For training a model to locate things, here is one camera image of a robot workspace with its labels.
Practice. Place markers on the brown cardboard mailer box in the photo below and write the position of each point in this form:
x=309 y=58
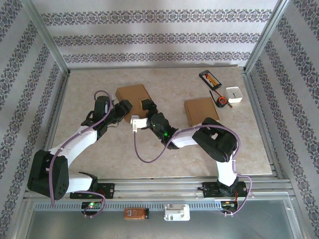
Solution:
x=133 y=93
x=199 y=110

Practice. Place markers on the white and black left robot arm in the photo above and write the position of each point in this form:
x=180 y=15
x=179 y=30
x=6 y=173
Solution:
x=74 y=144

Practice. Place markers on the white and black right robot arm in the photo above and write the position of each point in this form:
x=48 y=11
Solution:
x=184 y=140

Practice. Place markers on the black orange tape measure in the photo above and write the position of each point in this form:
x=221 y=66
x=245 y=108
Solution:
x=221 y=102

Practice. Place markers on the black tray with orange beads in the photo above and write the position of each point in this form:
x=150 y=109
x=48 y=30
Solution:
x=210 y=80

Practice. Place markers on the white square clock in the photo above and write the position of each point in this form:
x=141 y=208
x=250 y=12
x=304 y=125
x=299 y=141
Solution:
x=233 y=95

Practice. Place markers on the orange flat device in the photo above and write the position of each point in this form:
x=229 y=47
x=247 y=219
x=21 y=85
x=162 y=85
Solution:
x=135 y=214

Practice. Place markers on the small controller circuit board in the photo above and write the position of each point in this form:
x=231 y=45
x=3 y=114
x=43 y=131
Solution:
x=91 y=205
x=228 y=204

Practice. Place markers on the grey metal base panel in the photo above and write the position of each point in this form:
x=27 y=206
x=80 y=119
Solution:
x=224 y=226

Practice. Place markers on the aluminium side rail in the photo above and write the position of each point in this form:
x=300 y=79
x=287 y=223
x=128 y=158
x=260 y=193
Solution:
x=56 y=112
x=260 y=119

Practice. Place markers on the aluminium mounting rail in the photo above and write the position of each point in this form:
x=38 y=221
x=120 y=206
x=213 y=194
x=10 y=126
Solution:
x=159 y=186

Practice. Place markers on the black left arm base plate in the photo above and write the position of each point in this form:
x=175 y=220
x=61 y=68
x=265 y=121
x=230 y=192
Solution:
x=108 y=190

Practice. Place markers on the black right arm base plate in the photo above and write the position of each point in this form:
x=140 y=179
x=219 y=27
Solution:
x=210 y=190

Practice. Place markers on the white plastic bracket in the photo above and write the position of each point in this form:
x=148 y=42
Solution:
x=177 y=212

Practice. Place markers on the aluminium frame post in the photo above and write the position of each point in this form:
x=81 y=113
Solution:
x=266 y=32
x=47 y=37

